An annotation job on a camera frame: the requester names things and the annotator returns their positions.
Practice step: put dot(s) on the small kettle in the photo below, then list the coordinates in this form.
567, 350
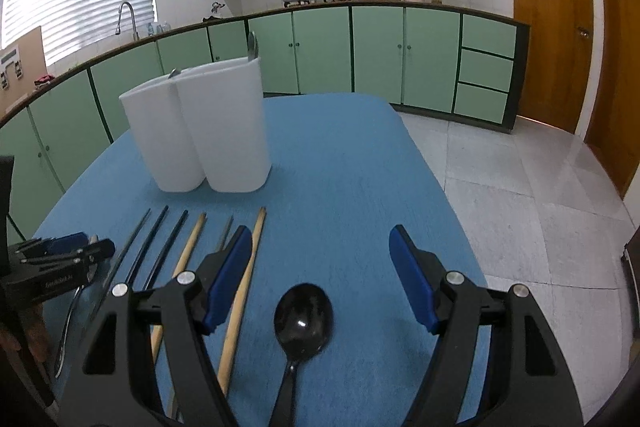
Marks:
217, 9

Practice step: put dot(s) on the white utensil holder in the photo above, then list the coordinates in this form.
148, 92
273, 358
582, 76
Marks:
225, 132

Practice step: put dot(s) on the person's left hand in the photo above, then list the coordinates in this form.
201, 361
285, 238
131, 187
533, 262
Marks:
30, 332

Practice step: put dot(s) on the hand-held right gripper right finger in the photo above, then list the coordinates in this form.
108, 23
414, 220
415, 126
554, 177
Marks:
412, 272

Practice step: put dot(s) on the clear plastic bottle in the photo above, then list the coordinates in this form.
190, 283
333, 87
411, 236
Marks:
151, 28
164, 27

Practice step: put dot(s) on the blue table mat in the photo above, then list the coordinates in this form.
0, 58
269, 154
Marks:
340, 187

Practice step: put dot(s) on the green lower kitchen cabinets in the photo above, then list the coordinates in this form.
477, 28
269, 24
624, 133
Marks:
325, 52

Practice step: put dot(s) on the thin grey chopstick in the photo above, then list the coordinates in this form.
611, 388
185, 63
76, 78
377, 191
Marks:
227, 232

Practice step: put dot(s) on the red cloth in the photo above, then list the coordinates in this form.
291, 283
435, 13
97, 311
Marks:
44, 80

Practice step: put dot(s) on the metal spoon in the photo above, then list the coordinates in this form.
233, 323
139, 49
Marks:
252, 47
67, 332

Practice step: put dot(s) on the cardboard box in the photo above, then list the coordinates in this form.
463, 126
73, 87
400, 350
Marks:
30, 67

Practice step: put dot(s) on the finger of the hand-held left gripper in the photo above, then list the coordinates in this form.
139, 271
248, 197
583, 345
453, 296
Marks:
97, 251
70, 241

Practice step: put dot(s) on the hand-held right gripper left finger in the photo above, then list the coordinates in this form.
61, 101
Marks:
227, 277

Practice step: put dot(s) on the metal faucet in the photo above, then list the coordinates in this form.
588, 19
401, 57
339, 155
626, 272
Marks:
135, 22

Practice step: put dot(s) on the wooden door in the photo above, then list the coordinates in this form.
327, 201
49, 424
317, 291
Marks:
615, 82
550, 7

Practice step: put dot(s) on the black plastic spoon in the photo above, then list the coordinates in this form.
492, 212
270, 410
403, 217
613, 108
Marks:
302, 322

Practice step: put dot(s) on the metal utensil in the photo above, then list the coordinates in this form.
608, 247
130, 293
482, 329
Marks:
173, 73

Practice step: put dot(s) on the wooden chopstick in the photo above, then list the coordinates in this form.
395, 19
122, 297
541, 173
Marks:
235, 332
193, 242

